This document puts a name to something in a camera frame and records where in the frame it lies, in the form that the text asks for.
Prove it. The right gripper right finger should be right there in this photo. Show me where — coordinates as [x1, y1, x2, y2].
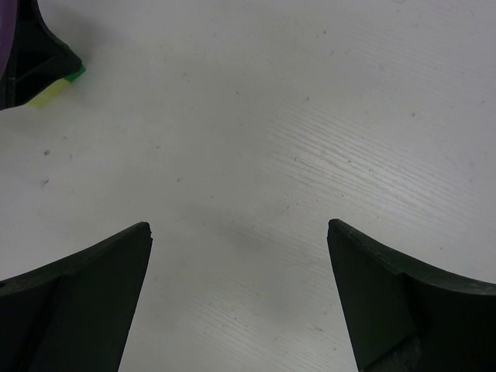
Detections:
[327, 219, 495, 371]

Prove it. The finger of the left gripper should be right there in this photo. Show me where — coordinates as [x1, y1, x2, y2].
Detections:
[1, 0, 82, 110]

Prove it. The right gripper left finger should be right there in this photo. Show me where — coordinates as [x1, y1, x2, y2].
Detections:
[1, 222, 152, 371]

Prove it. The pale yellow green-top lego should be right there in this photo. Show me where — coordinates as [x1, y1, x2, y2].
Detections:
[27, 65, 86, 109]

